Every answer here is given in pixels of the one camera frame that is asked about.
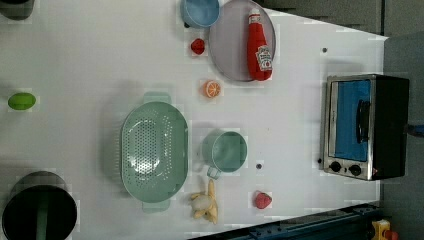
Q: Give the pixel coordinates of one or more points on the green lime toy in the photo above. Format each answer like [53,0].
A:
[21,101]

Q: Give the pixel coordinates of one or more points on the blue oven door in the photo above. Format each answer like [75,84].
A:
[345,99]

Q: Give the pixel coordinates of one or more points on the orange slice toy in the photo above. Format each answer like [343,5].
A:
[211,88]

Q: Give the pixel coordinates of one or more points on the peeled banana toy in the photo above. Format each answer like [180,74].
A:
[205,204]

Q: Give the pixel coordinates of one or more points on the grey round plate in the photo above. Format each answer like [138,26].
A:
[229,35]

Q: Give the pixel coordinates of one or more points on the red plush ketchup bottle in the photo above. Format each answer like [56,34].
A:
[259,59]

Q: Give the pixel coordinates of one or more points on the black silver toaster oven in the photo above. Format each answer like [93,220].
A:
[381,122]

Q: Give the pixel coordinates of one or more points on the black cylinder post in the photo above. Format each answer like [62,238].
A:
[16,9]
[40,207]

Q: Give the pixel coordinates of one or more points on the blue metal frame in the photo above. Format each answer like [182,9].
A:
[350,223]

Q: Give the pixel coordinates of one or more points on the green oval colander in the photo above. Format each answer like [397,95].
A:
[154,152]

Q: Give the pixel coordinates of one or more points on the green mug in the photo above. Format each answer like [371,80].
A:
[223,152]

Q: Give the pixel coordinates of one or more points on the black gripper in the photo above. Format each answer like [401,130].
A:
[416,130]

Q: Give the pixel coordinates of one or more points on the black cylinder post far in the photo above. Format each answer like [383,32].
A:
[16,9]

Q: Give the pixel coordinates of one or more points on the blue mug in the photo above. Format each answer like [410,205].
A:
[199,13]

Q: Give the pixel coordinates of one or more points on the black cylinder post near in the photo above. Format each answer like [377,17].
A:
[40,207]

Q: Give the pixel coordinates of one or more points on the pink strawberry toy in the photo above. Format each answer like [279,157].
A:
[262,200]

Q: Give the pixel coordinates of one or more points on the dark red strawberry toy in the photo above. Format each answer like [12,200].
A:
[198,46]

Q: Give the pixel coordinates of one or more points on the yellow red object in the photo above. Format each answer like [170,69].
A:
[383,231]

